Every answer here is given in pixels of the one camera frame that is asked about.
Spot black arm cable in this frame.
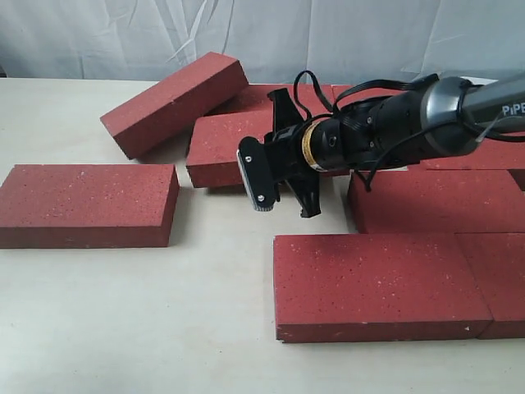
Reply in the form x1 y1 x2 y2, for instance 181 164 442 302
291 70 440 124

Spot white tray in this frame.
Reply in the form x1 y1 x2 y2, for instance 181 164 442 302
462 76 495 85

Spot red brick front large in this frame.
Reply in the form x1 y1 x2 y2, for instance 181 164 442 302
273 234 493 343

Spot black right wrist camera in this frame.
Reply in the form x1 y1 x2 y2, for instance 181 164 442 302
236 136 278 212

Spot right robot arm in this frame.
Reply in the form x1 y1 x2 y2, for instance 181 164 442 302
238 74 524 218

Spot white backdrop cloth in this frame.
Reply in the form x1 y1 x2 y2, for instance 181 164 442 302
1 1 524 84

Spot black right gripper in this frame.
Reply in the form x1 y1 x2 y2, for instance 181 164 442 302
262 88 321 218

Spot red brick third row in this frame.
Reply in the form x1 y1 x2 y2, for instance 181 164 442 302
348 170 524 234

